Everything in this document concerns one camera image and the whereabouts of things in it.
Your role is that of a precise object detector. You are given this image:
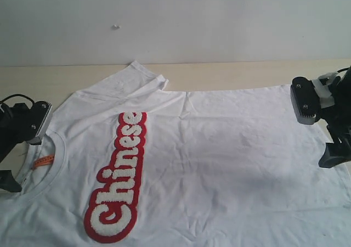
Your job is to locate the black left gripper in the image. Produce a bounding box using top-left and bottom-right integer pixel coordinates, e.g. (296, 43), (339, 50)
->
(0, 103), (36, 193)

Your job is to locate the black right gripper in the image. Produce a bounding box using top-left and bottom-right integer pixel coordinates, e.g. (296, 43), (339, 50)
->
(318, 67), (350, 168)

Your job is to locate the white t-shirt red lettering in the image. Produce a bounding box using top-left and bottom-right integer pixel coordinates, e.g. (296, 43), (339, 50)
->
(1, 62), (350, 246)

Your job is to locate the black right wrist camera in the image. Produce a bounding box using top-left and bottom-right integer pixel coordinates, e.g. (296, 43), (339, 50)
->
(290, 76), (322, 125)

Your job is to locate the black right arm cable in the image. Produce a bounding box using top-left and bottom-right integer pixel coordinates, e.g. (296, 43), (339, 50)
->
(330, 67), (349, 80)

